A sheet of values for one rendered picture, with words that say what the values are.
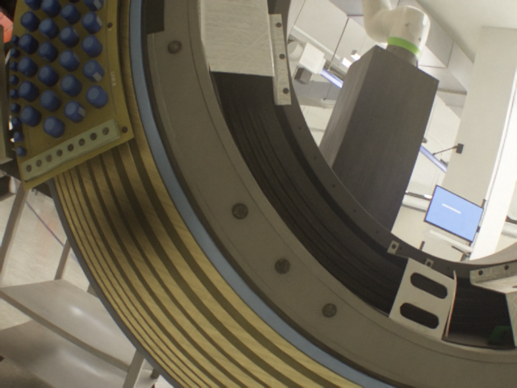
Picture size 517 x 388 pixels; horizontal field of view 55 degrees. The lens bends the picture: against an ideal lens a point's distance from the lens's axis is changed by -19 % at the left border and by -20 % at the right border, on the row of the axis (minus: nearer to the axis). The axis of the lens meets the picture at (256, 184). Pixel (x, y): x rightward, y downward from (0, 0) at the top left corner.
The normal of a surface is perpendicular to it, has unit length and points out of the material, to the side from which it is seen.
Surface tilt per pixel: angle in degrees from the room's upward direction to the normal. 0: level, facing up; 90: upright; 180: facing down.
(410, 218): 90
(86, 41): 90
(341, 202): 90
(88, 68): 90
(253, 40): 76
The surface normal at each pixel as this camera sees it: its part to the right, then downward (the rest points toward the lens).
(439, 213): -0.03, -0.10
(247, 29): 0.53, -0.11
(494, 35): -0.72, -0.36
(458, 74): 0.57, 0.17
